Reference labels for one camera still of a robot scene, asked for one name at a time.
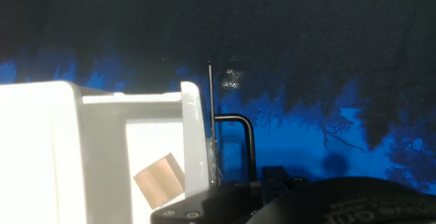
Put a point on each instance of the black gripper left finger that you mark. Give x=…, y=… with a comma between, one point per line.
x=211, y=203

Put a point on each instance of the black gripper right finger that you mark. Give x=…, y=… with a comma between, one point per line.
x=276, y=181

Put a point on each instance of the white plastic drawer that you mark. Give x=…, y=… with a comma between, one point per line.
x=102, y=156

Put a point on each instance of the small wooden cube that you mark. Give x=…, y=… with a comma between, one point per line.
x=158, y=181

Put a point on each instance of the blue black printed cloth mat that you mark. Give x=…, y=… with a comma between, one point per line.
x=306, y=81

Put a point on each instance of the white drawer cabinet frame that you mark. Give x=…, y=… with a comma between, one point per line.
x=30, y=149

